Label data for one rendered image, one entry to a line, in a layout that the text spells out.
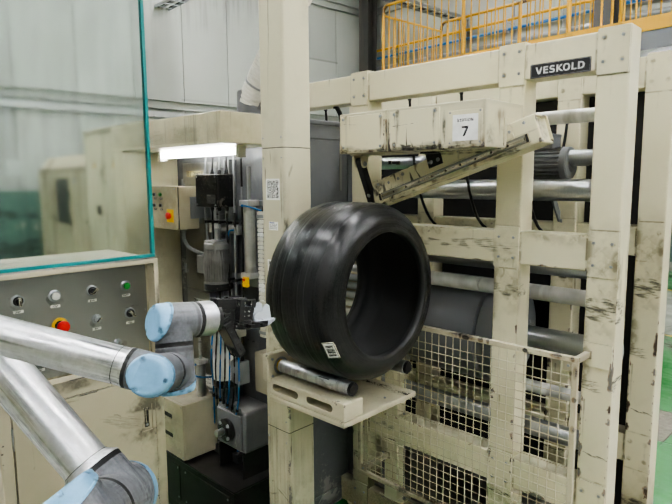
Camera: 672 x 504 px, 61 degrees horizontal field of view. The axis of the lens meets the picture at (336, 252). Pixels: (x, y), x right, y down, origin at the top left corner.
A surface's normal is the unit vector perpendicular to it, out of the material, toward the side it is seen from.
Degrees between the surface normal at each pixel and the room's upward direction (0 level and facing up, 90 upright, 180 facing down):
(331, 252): 66
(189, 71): 90
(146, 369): 76
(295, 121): 90
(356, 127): 90
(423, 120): 90
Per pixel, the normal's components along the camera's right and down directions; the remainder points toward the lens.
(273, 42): -0.70, 0.10
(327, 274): 0.00, -0.14
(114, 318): 0.72, 0.08
